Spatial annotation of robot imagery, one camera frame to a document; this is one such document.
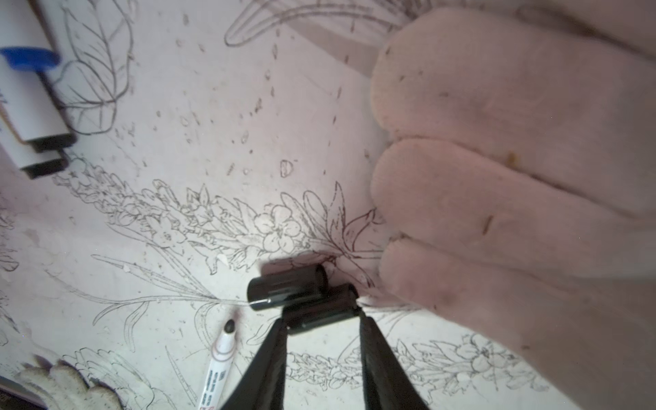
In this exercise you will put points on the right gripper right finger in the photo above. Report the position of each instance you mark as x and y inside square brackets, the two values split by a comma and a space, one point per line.
[385, 384]

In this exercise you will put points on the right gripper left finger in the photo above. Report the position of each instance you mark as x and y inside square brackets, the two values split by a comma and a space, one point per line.
[263, 384]

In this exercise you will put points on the white marker cluster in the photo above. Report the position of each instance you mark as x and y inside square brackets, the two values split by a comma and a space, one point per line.
[25, 158]
[221, 357]

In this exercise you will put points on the black cap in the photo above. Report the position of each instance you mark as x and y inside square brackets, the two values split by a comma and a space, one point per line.
[291, 287]
[339, 304]

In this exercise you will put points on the white glove front edge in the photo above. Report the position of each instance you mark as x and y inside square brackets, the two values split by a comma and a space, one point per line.
[62, 387]

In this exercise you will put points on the white glove on table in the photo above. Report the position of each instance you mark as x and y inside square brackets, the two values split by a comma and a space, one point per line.
[521, 178]

